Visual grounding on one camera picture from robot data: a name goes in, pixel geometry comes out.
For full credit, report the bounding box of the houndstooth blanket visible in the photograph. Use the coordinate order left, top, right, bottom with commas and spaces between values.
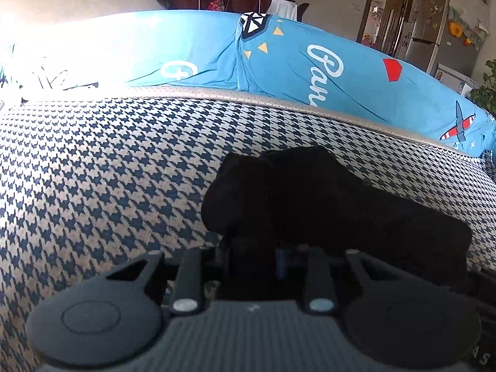
0, 95, 496, 372

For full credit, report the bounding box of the white-clothed table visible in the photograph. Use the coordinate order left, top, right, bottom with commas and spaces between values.
268, 0, 300, 21

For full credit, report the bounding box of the black shirt with red print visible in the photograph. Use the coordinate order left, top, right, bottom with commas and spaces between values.
201, 144, 474, 285

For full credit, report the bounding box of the white chest freezer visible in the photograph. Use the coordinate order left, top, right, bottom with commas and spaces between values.
433, 63, 476, 96

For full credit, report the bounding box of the green potted plant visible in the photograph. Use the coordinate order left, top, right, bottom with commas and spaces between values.
468, 59, 496, 117

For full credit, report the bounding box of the silver refrigerator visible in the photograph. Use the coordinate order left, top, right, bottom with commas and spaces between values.
403, 0, 489, 79

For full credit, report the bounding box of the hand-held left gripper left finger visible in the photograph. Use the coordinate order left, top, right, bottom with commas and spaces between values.
106, 245, 234, 315

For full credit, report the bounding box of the brown wooden door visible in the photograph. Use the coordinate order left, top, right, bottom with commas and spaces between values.
356, 0, 416, 60

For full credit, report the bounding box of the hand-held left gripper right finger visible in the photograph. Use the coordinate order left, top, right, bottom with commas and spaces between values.
273, 245, 395, 315

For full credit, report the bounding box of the patterned fridge cloth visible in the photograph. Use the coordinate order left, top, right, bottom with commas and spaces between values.
447, 0, 491, 52

